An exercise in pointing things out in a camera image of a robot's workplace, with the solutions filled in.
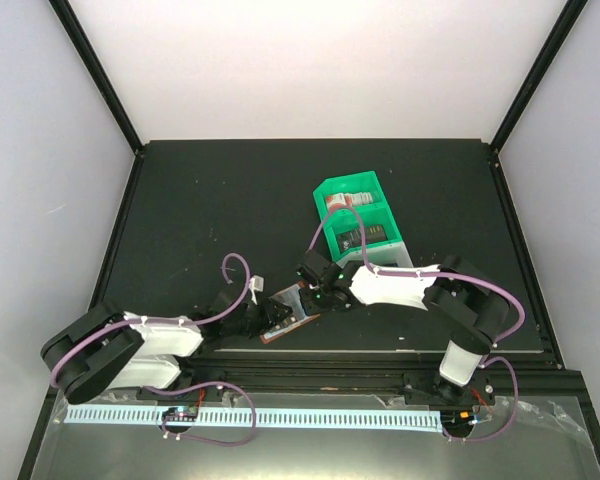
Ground brown leather card holder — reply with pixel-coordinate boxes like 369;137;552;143
260;282;317;344

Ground white bin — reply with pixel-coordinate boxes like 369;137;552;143
336;242;413;268

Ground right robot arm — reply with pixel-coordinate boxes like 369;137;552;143
297;250;513;405

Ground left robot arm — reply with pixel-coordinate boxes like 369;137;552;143
40;287;293;405

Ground black cards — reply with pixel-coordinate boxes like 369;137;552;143
336;225;387;253

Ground red white cards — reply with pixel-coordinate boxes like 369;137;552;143
325;192;374;210

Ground green middle bin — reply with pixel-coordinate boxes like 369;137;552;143
323;204;412;267

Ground green bin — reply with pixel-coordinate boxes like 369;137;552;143
313;171;388;219
323;204;412;267

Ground green upper bin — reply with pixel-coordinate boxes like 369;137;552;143
313;171;388;219

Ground left circuit board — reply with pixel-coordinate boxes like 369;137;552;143
163;406;198;422

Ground circuit board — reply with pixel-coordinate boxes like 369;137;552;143
450;410;492;427
163;406;198;422

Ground right circuit board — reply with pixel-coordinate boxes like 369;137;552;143
450;410;492;427

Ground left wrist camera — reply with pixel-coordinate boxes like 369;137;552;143
249;275;264;305

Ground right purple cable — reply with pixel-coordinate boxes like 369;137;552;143
307;205;527;361

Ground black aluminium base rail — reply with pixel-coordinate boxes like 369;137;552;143
167;351;590;402

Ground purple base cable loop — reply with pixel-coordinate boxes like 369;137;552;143
160;382;257;447

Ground white slotted cable duct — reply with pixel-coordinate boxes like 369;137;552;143
64;404;442;433

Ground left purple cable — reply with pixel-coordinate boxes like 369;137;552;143
50;253;252;389

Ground left black frame post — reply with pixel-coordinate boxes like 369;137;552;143
48;0;144;155

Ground black frame post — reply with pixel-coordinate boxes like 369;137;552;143
490;0;588;154
48;0;144;155

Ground right black frame post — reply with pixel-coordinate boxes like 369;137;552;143
490;0;588;154

